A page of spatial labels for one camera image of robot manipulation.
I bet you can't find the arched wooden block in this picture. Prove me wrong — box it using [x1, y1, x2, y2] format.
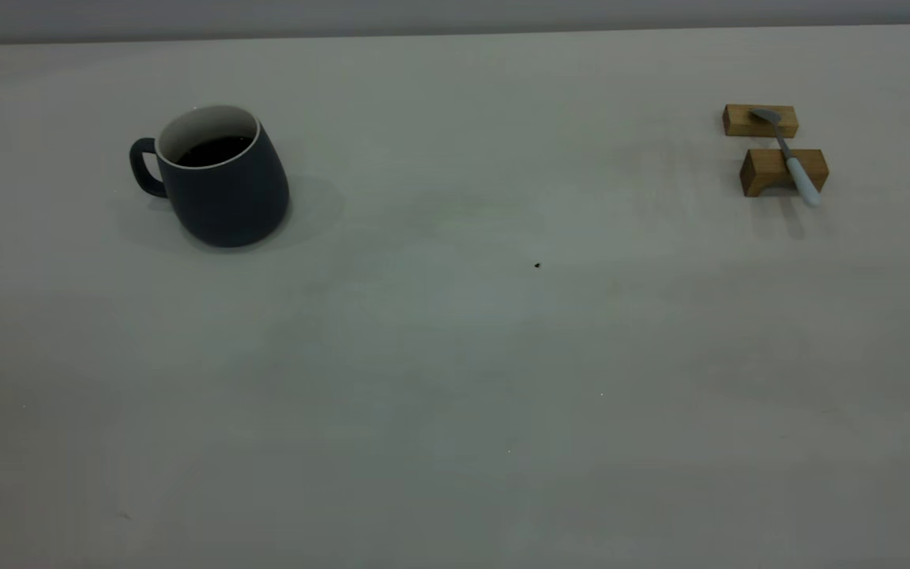
[740, 148, 829, 198]

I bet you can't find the flat rectangular wooden block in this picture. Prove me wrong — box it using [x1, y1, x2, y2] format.
[723, 104, 799, 139]

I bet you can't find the dark coffee liquid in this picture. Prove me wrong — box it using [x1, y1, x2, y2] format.
[176, 136, 254, 168]

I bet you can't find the dark grey ceramic cup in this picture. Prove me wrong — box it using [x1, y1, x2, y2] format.
[130, 104, 291, 249]

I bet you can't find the grey spoon with white handle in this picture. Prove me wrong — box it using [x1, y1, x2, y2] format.
[749, 107, 822, 208]

